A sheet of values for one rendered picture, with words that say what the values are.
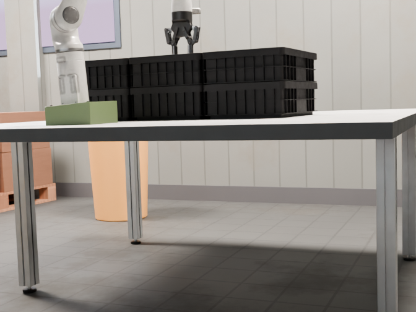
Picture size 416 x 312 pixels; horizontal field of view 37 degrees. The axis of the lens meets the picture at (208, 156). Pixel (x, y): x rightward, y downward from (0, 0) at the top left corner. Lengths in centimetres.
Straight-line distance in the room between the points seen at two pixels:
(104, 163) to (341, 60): 180
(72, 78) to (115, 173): 208
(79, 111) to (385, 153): 98
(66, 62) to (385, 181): 110
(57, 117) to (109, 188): 211
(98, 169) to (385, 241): 246
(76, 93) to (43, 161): 316
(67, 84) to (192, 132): 62
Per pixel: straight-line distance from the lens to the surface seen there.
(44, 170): 524
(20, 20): 564
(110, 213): 420
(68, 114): 207
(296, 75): 221
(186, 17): 230
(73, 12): 213
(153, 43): 506
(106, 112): 211
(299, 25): 466
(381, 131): 150
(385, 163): 209
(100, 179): 419
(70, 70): 211
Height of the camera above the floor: 76
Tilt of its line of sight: 5 degrees down
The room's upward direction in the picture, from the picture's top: 2 degrees counter-clockwise
